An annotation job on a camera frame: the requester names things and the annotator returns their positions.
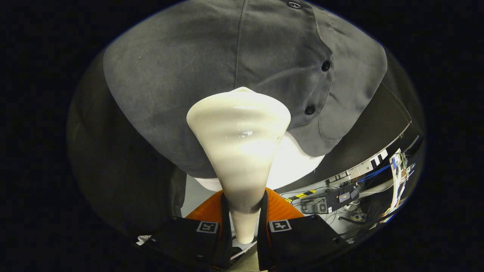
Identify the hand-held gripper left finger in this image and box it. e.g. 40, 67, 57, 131
146, 191, 232, 271

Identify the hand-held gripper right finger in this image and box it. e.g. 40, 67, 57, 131
257, 188, 350, 271

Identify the grey button shirt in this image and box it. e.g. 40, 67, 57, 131
103, 0, 388, 179

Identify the black computer box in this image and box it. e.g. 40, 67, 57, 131
301, 196, 328, 215

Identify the white mannequin torso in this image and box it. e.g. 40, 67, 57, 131
193, 132, 326, 192

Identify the cluttered white desk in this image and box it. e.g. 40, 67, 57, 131
389, 148, 416, 213

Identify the grey cabinet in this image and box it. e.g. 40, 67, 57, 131
274, 83, 413, 194

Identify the blue cable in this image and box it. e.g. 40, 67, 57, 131
355, 163, 392, 184

